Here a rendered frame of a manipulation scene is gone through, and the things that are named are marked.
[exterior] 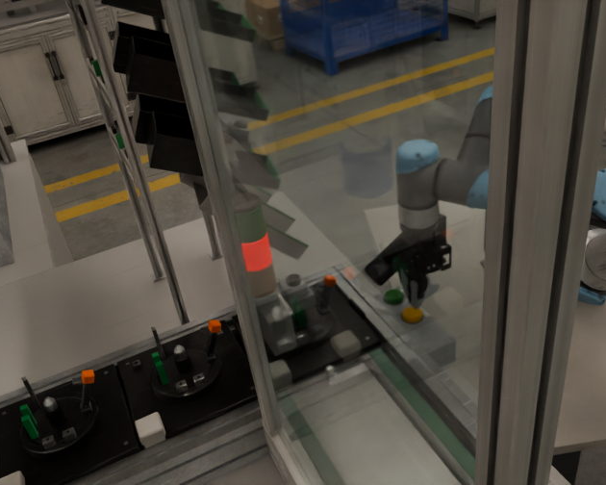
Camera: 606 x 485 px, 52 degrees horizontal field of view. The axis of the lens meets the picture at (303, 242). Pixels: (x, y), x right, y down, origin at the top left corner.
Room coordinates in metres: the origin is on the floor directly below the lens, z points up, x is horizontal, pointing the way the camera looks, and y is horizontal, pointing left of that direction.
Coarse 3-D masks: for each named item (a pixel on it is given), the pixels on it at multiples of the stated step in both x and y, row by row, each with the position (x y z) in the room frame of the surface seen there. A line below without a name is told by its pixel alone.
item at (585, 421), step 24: (576, 312) 1.02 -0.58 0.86; (600, 312) 1.01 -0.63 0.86; (576, 336) 0.95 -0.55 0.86; (600, 336) 0.94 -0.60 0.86; (576, 360) 0.88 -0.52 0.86; (600, 360) 0.87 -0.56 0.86; (576, 384) 0.82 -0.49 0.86; (600, 384) 0.81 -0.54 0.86; (576, 408) 0.77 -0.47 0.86; (600, 408) 0.76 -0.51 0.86; (576, 432) 0.71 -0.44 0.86; (600, 432) 0.71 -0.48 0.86
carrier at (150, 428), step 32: (224, 320) 1.04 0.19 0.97; (160, 352) 0.93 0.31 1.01; (192, 352) 0.94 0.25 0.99; (224, 352) 0.95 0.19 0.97; (128, 384) 0.90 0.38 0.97; (160, 384) 0.86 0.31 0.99; (192, 384) 0.85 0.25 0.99; (224, 384) 0.86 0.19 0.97; (160, 416) 0.80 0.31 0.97; (192, 416) 0.79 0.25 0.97
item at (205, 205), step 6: (198, 180) 1.29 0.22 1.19; (204, 180) 1.30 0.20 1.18; (198, 186) 1.28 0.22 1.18; (204, 186) 1.30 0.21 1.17; (198, 192) 1.24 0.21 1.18; (204, 192) 1.26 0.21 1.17; (198, 198) 1.21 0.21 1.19; (204, 198) 1.23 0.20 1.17; (198, 204) 1.18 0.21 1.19; (204, 204) 1.17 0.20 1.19; (210, 204) 1.17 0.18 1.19; (204, 210) 1.17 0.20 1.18; (210, 210) 1.17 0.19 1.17
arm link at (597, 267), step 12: (600, 228) 0.95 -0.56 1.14; (588, 240) 0.91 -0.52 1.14; (600, 240) 0.86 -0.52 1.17; (588, 252) 0.88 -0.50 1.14; (600, 252) 0.84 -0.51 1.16; (588, 264) 0.87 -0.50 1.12; (600, 264) 0.84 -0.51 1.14; (588, 276) 0.86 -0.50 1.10; (600, 276) 0.85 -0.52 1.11; (588, 288) 0.87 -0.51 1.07; (600, 288) 0.85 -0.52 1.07; (588, 300) 0.88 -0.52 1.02; (600, 300) 0.86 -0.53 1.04
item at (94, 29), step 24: (72, 0) 1.40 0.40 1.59; (96, 24) 1.09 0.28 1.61; (96, 48) 1.09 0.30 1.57; (96, 96) 1.40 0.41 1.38; (120, 96) 1.09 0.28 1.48; (120, 120) 1.09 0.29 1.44; (120, 168) 1.39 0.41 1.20; (144, 192) 1.09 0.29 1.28; (144, 240) 1.39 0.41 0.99; (216, 240) 1.46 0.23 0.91; (168, 264) 1.10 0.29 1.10
